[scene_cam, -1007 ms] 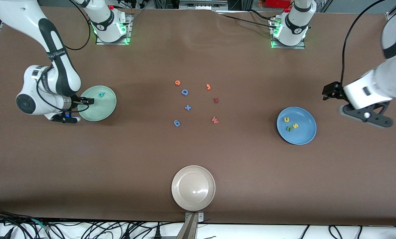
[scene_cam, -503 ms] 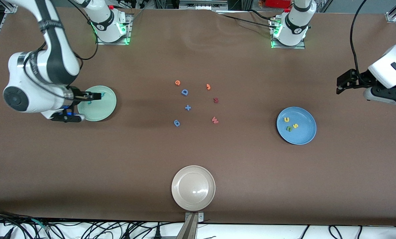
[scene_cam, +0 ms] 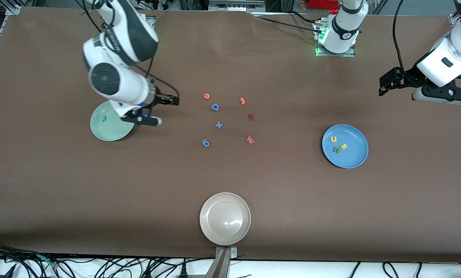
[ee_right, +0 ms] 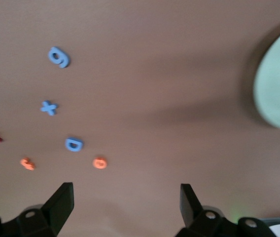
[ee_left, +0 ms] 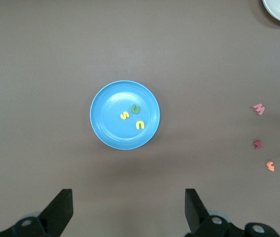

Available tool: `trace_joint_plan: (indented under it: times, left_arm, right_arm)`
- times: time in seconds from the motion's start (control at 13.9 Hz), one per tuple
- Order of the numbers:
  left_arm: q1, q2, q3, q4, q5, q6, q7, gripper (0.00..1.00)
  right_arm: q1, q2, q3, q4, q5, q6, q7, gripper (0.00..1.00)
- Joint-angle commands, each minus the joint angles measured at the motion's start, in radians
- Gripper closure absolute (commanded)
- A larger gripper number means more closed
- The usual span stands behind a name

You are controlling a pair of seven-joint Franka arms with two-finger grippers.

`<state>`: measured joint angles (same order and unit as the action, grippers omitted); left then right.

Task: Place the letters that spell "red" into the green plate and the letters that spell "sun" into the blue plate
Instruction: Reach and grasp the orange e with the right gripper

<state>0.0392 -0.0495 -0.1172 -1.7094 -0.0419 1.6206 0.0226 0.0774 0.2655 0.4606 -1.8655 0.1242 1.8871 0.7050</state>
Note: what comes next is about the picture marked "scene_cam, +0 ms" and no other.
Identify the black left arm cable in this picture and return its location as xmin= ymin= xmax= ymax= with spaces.
xmin=392 ymin=0 xmax=405 ymax=69

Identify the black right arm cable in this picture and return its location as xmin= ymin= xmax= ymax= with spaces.
xmin=82 ymin=0 xmax=180 ymax=102

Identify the aluminium frame bar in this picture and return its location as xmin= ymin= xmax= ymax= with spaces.
xmin=208 ymin=0 xmax=266 ymax=13

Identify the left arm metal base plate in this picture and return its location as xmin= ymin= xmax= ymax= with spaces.
xmin=315 ymin=21 xmax=356 ymax=58

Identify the beige plate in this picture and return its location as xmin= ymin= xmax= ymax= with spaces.
xmin=199 ymin=192 xmax=251 ymax=246

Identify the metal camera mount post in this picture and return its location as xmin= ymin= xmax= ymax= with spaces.
xmin=204 ymin=246 xmax=238 ymax=278

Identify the teal cable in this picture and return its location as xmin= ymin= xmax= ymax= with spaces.
xmin=35 ymin=253 xmax=59 ymax=270

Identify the blue plate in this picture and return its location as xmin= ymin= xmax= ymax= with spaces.
xmin=322 ymin=124 xmax=369 ymax=169

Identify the pale green plate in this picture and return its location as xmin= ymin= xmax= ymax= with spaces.
xmin=90 ymin=100 xmax=136 ymax=142

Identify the red box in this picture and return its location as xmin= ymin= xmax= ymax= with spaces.
xmin=308 ymin=0 xmax=341 ymax=10

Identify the brown table mat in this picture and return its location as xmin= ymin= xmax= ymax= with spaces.
xmin=0 ymin=7 xmax=461 ymax=264

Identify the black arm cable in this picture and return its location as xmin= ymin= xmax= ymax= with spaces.
xmin=82 ymin=0 xmax=180 ymax=102
xmin=392 ymin=0 xmax=405 ymax=69

